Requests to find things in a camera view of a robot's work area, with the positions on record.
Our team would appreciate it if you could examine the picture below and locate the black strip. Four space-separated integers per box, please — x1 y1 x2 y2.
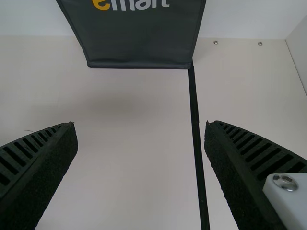
187 62 211 230

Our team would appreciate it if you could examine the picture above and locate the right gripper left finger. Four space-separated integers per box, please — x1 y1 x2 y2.
0 121 80 230

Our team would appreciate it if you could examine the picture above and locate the dark grey bag with straps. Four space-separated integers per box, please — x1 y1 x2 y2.
55 0 207 70

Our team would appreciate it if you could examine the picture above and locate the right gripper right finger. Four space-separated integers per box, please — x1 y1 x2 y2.
203 120 307 230

